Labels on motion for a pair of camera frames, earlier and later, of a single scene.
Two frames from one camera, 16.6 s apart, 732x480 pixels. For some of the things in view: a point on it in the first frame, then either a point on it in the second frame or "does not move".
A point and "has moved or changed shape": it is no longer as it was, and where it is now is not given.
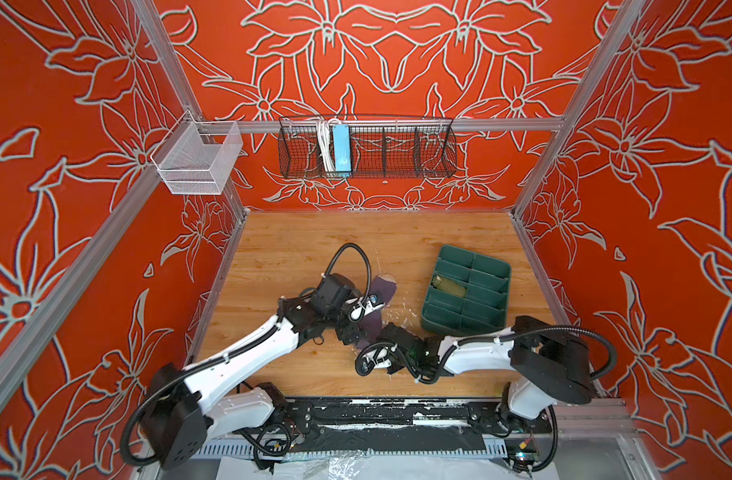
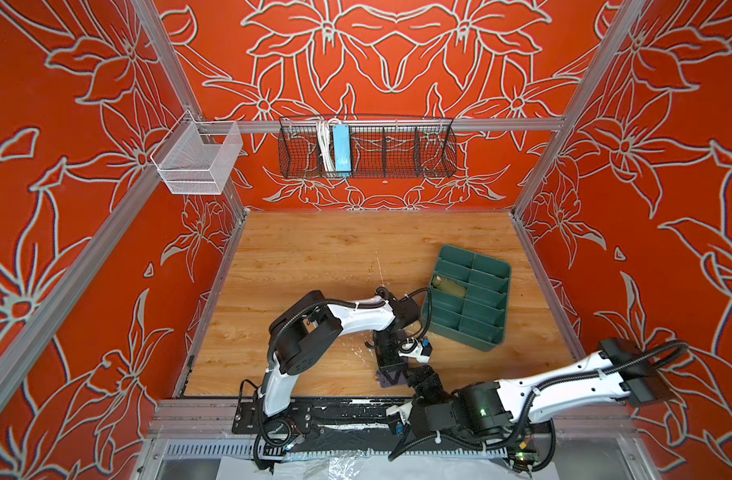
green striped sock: [448, 286] does not move
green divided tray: [469, 293] does not move
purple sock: [382, 288] has moved or changed shape
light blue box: [342, 157] does not move
